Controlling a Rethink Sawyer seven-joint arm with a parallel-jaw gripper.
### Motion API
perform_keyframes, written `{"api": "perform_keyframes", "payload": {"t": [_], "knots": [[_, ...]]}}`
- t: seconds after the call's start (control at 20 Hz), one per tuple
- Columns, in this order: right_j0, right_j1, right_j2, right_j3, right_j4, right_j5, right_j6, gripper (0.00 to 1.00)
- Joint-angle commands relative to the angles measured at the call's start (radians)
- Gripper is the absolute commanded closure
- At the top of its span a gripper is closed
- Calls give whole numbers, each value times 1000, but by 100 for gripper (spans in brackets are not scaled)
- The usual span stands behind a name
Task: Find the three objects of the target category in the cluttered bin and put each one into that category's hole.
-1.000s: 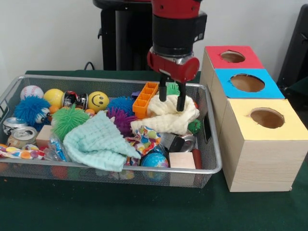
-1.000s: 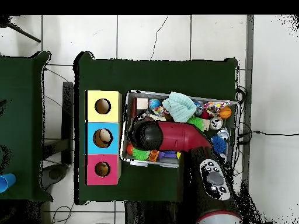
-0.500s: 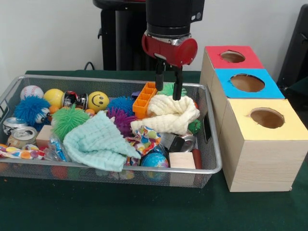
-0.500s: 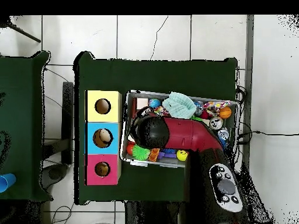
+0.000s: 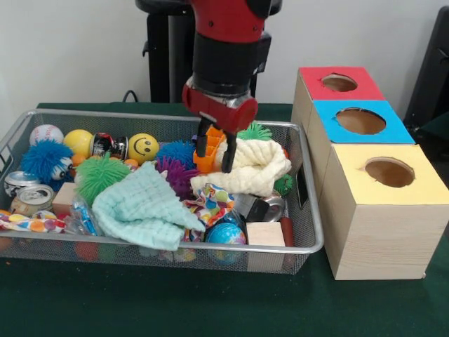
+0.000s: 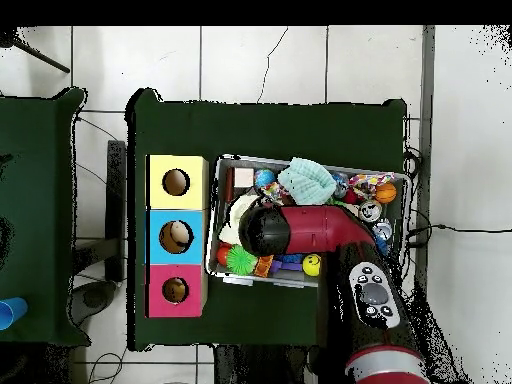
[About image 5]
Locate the small green ball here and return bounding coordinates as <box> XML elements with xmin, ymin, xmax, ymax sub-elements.
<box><xmin>274</xmin><ymin>174</ymin><xmax>295</xmax><ymax>197</ymax></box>

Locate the black equipment stand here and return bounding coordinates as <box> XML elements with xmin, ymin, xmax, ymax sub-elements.
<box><xmin>406</xmin><ymin>6</ymin><xmax>449</xmax><ymax>138</ymax></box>

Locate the silver drink can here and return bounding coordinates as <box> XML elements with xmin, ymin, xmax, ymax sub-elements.
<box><xmin>4</xmin><ymin>171</ymin><xmax>39</xmax><ymax>197</ymax></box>

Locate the dark blue spiky ball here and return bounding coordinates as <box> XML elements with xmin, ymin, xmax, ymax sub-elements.
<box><xmin>156</xmin><ymin>140</ymin><xmax>196</xmax><ymax>168</ymax></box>

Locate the purple spiky ball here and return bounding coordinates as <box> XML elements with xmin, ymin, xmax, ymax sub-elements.
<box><xmin>156</xmin><ymin>157</ymin><xmax>201</xmax><ymax>200</ymax></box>

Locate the colourful patchwork fabric toy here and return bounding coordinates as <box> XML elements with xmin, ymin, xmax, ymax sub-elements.
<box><xmin>184</xmin><ymin>184</ymin><xmax>236</xmax><ymax>227</ymax></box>

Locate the black red drink can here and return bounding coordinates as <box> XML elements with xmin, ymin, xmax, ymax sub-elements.
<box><xmin>91</xmin><ymin>132</ymin><xmax>130</xmax><ymax>161</ymax></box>

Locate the silver black metal can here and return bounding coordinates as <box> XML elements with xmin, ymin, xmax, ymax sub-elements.
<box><xmin>235</xmin><ymin>193</ymin><xmax>287</xmax><ymax>224</ymax></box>

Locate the cream yellow waffle cloth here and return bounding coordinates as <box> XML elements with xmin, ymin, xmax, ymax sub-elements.
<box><xmin>189</xmin><ymin>137</ymin><xmax>293</xmax><ymax>198</ymax></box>

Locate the mint green waffle cloth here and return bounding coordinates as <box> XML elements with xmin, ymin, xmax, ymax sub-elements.
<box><xmin>92</xmin><ymin>161</ymin><xmax>207</xmax><ymax>252</ymax></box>

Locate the dark green table cloth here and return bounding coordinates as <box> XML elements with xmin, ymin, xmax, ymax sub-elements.
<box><xmin>0</xmin><ymin>102</ymin><xmax>449</xmax><ymax>337</ymax></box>

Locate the blue fuzzy ball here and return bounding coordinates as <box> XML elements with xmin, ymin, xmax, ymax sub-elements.
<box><xmin>20</xmin><ymin>139</ymin><xmax>74</xmax><ymax>187</ymax></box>

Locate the clear mesh bin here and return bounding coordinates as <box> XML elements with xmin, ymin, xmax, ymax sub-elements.
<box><xmin>0</xmin><ymin>109</ymin><xmax>325</xmax><ymax>275</ymax></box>

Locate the tan drink can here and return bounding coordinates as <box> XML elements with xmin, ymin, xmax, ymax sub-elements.
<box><xmin>11</xmin><ymin>185</ymin><xmax>55</xmax><ymax>217</ymax></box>

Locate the white baseball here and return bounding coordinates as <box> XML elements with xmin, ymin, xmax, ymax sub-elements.
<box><xmin>29</xmin><ymin>124</ymin><xmax>65</xmax><ymax>146</ymax></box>

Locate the orange plastic block toy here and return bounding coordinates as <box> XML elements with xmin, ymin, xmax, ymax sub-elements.
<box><xmin>192</xmin><ymin>125</ymin><xmax>227</xmax><ymax>173</ymax></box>

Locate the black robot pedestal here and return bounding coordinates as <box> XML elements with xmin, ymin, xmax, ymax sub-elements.
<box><xmin>135</xmin><ymin>0</ymin><xmax>283</xmax><ymax>105</ymax></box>

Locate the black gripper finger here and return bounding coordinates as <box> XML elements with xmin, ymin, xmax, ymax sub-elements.
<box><xmin>221</xmin><ymin>130</ymin><xmax>239</xmax><ymax>174</ymax></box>
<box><xmin>196</xmin><ymin>119</ymin><xmax>210</xmax><ymax>158</ymax></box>

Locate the blue globe ball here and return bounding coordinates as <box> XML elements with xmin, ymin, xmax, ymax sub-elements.
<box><xmin>206</xmin><ymin>222</ymin><xmax>248</xmax><ymax>246</ymax></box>

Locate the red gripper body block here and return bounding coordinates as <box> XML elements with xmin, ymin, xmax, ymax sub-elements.
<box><xmin>182</xmin><ymin>79</ymin><xmax>260</xmax><ymax>136</ymax></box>

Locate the colourful polka dot fabric toy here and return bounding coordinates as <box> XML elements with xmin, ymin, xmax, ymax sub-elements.
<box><xmin>0</xmin><ymin>211</ymin><xmax>67</xmax><ymax>234</ymax></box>

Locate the pale wooden cube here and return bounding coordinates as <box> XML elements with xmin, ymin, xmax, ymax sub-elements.
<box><xmin>52</xmin><ymin>183</ymin><xmax>79</xmax><ymax>216</ymax></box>
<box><xmin>247</xmin><ymin>222</ymin><xmax>286</xmax><ymax>247</ymax></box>

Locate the green spiky ball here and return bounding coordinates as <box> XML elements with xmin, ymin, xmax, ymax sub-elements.
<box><xmin>237</xmin><ymin>122</ymin><xmax>274</xmax><ymax>142</ymax></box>

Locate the wooden box with three holes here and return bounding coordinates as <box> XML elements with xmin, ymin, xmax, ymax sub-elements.
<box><xmin>291</xmin><ymin>67</ymin><xmax>449</xmax><ymax>282</ymax></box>

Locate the yellow tennis ball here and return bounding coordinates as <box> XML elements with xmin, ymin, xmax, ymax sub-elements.
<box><xmin>128</xmin><ymin>133</ymin><xmax>160</xmax><ymax>164</ymax></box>

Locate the smooth yellow ball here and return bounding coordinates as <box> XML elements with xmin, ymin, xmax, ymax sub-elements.
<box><xmin>63</xmin><ymin>129</ymin><xmax>95</xmax><ymax>154</ymax></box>

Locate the large green fuzzy ball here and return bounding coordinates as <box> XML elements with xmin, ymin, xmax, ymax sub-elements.
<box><xmin>76</xmin><ymin>154</ymin><xmax>132</xmax><ymax>206</ymax></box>

